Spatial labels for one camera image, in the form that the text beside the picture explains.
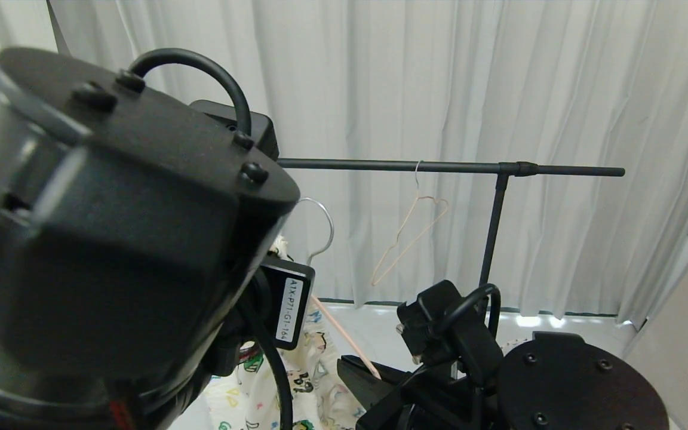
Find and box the pink clothes hanger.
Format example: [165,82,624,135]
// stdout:
[371,160,449,286]
[293,197,382,380]

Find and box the black clothes rack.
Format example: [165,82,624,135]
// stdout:
[277,158,625,326]

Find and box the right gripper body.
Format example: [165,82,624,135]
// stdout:
[356,373,500,430]

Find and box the black cable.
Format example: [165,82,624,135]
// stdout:
[118,48,256,150]
[440,284,502,359]

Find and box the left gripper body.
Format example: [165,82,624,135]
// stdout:
[201,257,316,378]

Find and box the cream printed garment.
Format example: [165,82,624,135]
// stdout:
[204,236,368,430]

